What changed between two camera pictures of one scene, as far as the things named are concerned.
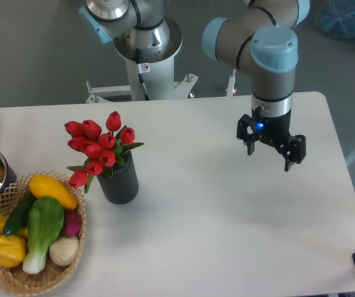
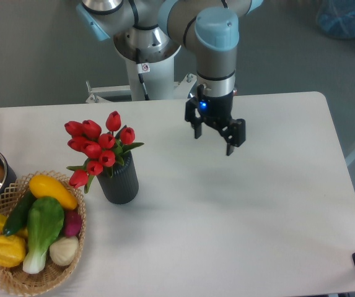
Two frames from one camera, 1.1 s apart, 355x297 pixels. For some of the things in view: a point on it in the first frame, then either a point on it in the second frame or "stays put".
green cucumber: (17, 218) stays put
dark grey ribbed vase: (122, 187) stays put
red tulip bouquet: (101, 151) stays put
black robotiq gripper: (275, 130) → (217, 111)
